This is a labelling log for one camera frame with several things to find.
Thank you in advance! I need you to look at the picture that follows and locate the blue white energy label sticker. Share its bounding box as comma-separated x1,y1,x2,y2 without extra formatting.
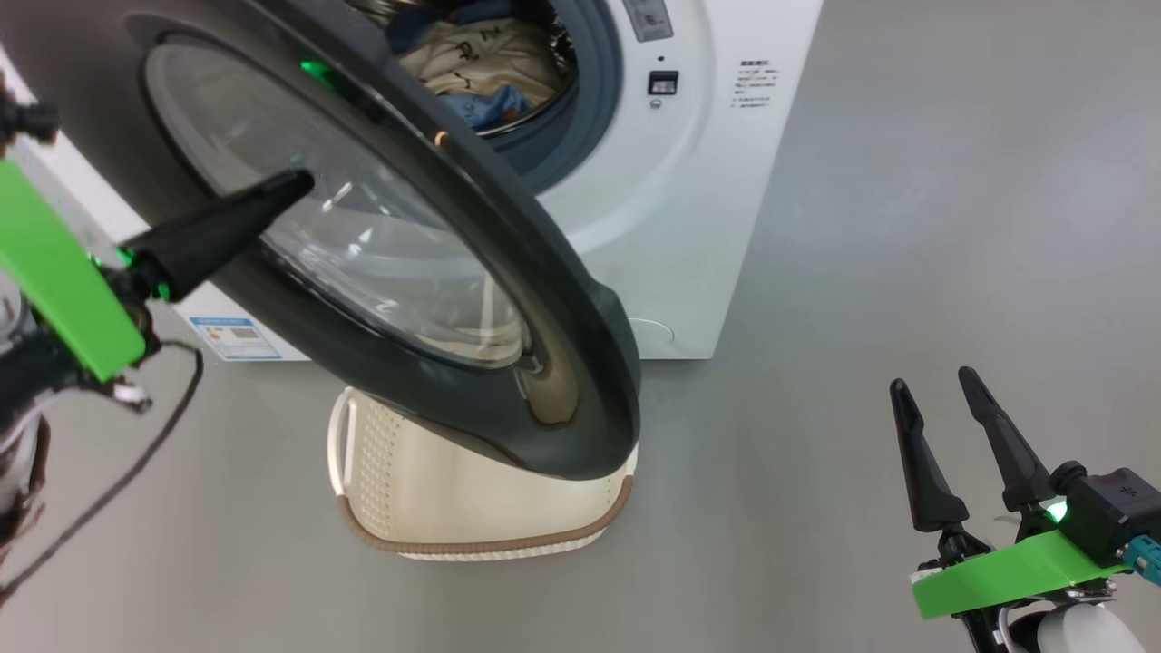
189,316,283,362

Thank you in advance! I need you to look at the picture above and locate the cream perforated laundry basket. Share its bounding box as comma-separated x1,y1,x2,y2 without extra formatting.
327,385,639,562

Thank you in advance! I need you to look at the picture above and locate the grey rubber door gasket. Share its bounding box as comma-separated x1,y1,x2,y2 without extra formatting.
472,0,627,196

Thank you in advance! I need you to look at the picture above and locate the dark cable with teal connector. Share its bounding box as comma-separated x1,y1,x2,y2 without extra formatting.
1125,535,1161,578

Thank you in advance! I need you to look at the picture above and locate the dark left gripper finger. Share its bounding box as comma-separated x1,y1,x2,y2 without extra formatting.
116,169,317,305

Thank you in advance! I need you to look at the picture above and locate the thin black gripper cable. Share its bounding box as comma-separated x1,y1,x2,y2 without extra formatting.
0,340,206,604

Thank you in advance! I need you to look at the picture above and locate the cream garment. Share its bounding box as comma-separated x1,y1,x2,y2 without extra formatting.
397,18,565,99

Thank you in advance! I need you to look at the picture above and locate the round white filter cover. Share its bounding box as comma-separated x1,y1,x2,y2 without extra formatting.
626,317,677,350

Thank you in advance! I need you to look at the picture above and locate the black glass washing machine door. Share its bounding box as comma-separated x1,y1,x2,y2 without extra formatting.
122,0,643,482

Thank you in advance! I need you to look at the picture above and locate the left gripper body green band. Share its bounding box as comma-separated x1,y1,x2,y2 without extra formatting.
0,159,149,414

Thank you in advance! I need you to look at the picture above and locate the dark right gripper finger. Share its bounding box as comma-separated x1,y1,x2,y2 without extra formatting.
958,365,1058,513
889,378,970,533

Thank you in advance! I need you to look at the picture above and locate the white front-load washing machine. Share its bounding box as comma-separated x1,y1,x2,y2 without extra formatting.
0,0,824,364

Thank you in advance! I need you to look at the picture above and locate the grey rectangular machine label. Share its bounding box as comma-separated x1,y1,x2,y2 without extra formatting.
622,0,675,44

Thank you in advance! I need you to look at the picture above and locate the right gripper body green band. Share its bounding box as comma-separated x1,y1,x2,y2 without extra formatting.
912,497,1130,653

